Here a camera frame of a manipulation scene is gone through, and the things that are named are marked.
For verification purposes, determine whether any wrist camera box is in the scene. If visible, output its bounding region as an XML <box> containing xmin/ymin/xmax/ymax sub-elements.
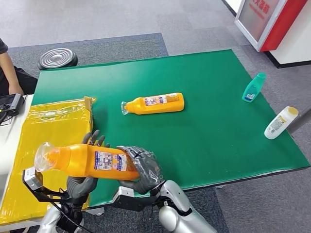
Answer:
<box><xmin>22</xmin><ymin>167</ymin><xmax>44</xmax><ymax>193</ymax></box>
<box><xmin>112</xmin><ymin>186</ymin><xmax>157</xmax><ymax>212</ymax></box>

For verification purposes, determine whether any orange bottle with clear cap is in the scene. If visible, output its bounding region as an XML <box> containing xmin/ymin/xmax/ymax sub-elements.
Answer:
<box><xmin>121</xmin><ymin>92</ymin><xmax>184</xmax><ymax>116</ymax></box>
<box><xmin>34</xmin><ymin>142</ymin><xmax>140</xmax><ymax>182</ymax></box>

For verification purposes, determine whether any green table mat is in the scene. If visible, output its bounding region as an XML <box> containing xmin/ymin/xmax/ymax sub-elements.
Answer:
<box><xmin>32</xmin><ymin>49</ymin><xmax>311</xmax><ymax>208</ymax></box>

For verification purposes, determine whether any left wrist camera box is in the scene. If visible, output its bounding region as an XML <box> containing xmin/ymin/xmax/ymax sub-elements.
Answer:
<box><xmin>22</xmin><ymin>167</ymin><xmax>44</xmax><ymax>193</ymax></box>

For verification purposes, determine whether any black round ribbed stool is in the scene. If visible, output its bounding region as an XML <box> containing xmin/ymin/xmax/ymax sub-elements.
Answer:
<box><xmin>38</xmin><ymin>48</ymin><xmax>78</xmax><ymax>71</ymax></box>

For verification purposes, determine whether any teal plastic bottle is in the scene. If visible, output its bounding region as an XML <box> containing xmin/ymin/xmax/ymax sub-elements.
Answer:
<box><xmin>242</xmin><ymin>72</ymin><xmax>266</xmax><ymax>103</ymax></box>

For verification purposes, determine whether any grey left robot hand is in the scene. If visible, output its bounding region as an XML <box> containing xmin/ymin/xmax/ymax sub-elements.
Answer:
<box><xmin>66</xmin><ymin>129</ymin><xmax>110</xmax><ymax>200</ymax></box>

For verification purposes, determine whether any grey metal bar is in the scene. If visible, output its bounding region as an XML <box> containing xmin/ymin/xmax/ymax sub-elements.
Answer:
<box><xmin>286</xmin><ymin>106</ymin><xmax>311</xmax><ymax>134</ymax></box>

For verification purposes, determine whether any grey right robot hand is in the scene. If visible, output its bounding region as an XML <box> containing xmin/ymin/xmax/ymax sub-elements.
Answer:
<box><xmin>116</xmin><ymin>146</ymin><xmax>165</xmax><ymax>195</ymax></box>

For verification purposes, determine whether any yellow film wrapped box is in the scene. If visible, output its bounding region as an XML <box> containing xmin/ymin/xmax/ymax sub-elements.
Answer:
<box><xmin>0</xmin><ymin>96</ymin><xmax>97</xmax><ymax>226</ymax></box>

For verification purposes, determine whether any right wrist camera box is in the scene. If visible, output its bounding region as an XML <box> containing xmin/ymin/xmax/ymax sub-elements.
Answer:
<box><xmin>112</xmin><ymin>186</ymin><xmax>157</xmax><ymax>212</ymax></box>

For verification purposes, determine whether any red white framed sign board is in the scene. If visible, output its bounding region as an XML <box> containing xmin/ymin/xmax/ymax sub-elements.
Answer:
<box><xmin>234</xmin><ymin>0</ymin><xmax>309</xmax><ymax>53</ymax></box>

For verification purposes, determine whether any white cabinet with black base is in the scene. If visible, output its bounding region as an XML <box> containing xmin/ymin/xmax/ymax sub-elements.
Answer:
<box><xmin>265</xmin><ymin>0</ymin><xmax>311</xmax><ymax>69</ymax></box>

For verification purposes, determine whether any white bottle with yellow cap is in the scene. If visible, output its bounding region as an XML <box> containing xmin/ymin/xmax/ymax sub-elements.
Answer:
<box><xmin>264</xmin><ymin>106</ymin><xmax>299</xmax><ymax>140</ymax></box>

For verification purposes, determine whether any white side table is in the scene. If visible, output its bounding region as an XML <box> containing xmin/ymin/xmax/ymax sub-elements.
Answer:
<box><xmin>0</xmin><ymin>95</ymin><xmax>34</xmax><ymax>206</ymax></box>

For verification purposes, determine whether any black device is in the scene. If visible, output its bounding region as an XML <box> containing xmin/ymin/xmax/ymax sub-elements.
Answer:
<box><xmin>0</xmin><ymin>93</ymin><xmax>25</xmax><ymax>117</ymax></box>

